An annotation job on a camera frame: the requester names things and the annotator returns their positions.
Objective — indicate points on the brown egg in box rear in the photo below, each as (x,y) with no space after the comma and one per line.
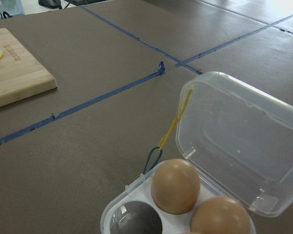
(175,187)

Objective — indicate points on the brown egg in box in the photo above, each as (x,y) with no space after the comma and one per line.
(175,187)
(220,215)

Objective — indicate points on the clear plastic egg box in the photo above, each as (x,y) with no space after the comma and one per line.
(240,140)

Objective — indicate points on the brown egg in box front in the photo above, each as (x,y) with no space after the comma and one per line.
(220,215)

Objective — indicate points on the yellow green rubber band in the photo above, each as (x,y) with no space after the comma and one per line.
(162,143)

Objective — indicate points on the bamboo cutting board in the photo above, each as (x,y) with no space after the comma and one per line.
(21,74)

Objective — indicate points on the black computer mouse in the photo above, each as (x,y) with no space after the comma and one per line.
(52,4)

